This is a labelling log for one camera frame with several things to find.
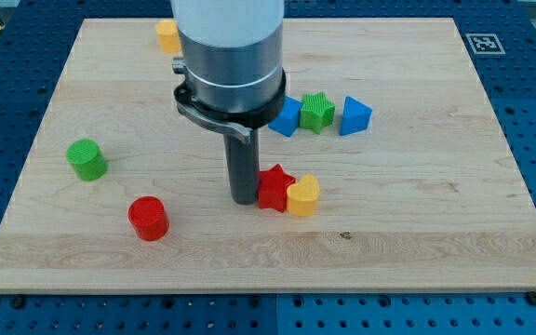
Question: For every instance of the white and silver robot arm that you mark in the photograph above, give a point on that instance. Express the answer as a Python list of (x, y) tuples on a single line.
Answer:
[(232, 51)]

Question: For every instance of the red star block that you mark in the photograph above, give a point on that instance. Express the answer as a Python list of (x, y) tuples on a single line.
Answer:
[(274, 183)]

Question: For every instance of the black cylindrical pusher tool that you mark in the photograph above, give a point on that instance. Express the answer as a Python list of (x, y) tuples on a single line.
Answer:
[(243, 168)]

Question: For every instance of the yellow heart block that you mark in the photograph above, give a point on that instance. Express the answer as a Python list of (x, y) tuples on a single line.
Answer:
[(303, 195)]

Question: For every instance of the blue cube block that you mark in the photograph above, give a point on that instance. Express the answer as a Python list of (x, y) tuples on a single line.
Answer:
[(288, 119)]

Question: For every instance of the black clamp with metal lever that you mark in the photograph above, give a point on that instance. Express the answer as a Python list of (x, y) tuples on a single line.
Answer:
[(231, 122)]

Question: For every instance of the green star block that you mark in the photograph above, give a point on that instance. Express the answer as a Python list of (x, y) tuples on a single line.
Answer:
[(317, 112)]

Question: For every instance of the blue triangle block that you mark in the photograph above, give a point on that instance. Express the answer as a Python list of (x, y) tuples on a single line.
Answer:
[(356, 116)]

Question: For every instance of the wooden board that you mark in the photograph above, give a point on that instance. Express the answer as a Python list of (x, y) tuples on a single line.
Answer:
[(428, 199)]

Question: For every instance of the red cylinder block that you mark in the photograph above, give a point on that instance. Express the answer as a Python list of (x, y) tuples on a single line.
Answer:
[(148, 217)]

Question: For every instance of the yellow block at back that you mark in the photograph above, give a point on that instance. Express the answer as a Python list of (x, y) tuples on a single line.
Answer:
[(168, 36)]

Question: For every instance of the green cylinder block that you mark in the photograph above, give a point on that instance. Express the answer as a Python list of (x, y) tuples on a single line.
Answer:
[(86, 159)]

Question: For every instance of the white fiducial marker tag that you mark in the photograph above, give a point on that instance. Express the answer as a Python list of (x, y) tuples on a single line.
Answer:
[(485, 43)]

